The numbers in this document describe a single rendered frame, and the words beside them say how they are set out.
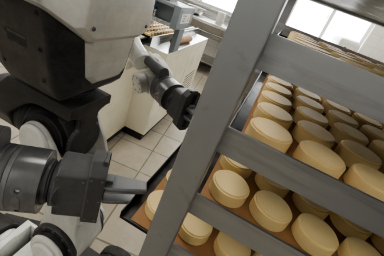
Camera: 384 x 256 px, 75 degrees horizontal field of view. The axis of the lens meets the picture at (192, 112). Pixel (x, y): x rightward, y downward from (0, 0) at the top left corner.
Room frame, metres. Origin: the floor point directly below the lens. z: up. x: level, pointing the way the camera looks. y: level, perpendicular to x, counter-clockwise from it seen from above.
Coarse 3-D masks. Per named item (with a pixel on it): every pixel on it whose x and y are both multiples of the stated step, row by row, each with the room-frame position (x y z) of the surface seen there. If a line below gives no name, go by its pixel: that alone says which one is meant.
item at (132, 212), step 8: (176, 152) 0.42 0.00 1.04; (168, 160) 0.38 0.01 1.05; (160, 168) 0.35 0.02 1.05; (168, 168) 0.37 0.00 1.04; (152, 176) 0.32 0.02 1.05; (160, 176) 0.34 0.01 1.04; (152, 184) 0.32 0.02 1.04; (136, 200) 0.28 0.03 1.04; (144, 200) 0.28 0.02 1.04; (128, 208) 0.26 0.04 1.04; (136, 208) 0.26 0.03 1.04; (120, 216) 0.24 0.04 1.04; (128, 216) 0.24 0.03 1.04; (136, 224) 0.23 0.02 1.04; (144, 232) 0.23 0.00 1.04
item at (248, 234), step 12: (192, 204) 0.21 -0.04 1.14; (204, 204) 0.21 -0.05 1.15; (216, 204) 0.21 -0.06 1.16; (204, 216) 0.21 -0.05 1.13; (216, 216) 0.20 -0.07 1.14; (228, 216) 0.20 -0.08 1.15; (216, 228) 0.20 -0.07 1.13; (228, 228) 0.20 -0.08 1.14; (240, 228) 0.20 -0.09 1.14; (252, 228) 0.20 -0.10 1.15; (240, 240) 0.20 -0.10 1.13; (252, 240) 0.19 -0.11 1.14; (264, 240) 0.19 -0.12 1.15; (276, 240) 0.19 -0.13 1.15; (264, 252) 0.19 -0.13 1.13; (276, 252) 0.19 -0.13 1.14; (288, 252) 0.19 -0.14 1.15; (300, 252) 0.19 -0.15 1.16
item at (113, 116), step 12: (132, 72) 1.74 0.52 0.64; (108, 84) 1.44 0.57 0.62; (120, 84) 1.60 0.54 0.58; (132, 84) 1.78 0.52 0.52; (120, 96) 1.63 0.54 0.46; (108, 108) 1.50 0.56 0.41; (120, 108) 1.68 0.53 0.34; (108, 120) 1.54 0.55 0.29; (120, 120) 1.73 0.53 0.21; (108, 132) 1.57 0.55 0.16; (120, 132) 1.85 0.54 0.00
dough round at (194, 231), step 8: (192, 216) 0.27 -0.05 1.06; (184, 224) 0.25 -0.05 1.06; (192, 224) 0.25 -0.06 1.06; (200, 224) 0.26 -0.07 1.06; (208, 224) 0.26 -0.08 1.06; (184, 232) 0.24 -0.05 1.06; (192, 232) 0.24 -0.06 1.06; (200, 232) 0.25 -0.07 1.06; (208, 232) 0.25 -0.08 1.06; (184, 240) 0.24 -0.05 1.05; (192, 240) 0.24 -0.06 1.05; (200, 240) 0.24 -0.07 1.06
